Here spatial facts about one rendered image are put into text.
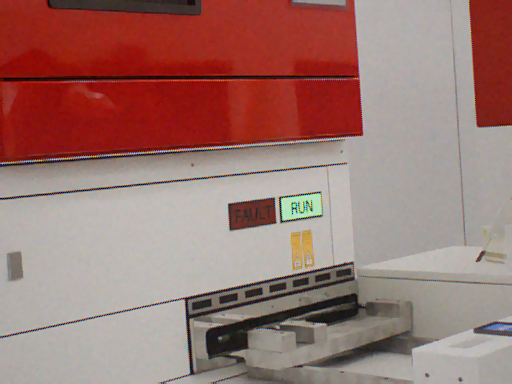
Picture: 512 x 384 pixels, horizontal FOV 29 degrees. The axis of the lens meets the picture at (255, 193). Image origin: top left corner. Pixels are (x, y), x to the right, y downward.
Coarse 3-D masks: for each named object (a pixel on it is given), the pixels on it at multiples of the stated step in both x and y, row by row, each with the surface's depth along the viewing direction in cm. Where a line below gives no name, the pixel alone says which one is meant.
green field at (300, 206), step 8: (288, 200) 187; (296, 200) 188; (304, 200) 190; (312, 200) 191; (320, 200) 193; (288, 208) 187; (296, 208) 188; (304, 208) 190; (312, 208) 191; (320, 208) 193; (288, 216) 187; (296, 216) 188; (304, 216) 190
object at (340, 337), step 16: (352, 320) 189; (368, 320) 188; (384, 320) 187; (400, 320) 188; (336, 336) 176; (352, 336) 178; (368, 336) 181; (384, 336) 185; (256, 352) 168; (272, 352) 166; (288, 352) 166; (304, 352) 169; (320, 352) 172; (336, 352) 175; (272, 368) 166
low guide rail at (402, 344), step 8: (392, 336) 187; (400, 336) 186; (408, 336) 186; (368, 344) 191; (376, 344) 189; (384, 344) 188; (392, 344) 187; (400, 344) 185; (408, 344) 184; (416, 344) 183; (424, 344) 182; (400, 352) 186; (408, 352) 184
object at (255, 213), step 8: (272, 200) 184; (232, 208) 176; (240, 208) 178; (248, 208) 179; (256, 208) 181; (264, 208) 182; (272, 208) 184; (232, 216) 176; (240, 216) 178; (248, 216) 179; (256, 216) 181; (264, 216) 182; (272, 216) 184; (232, 224) 176; (240, 224) 178; (248, 224) 179; (256, 224) 181
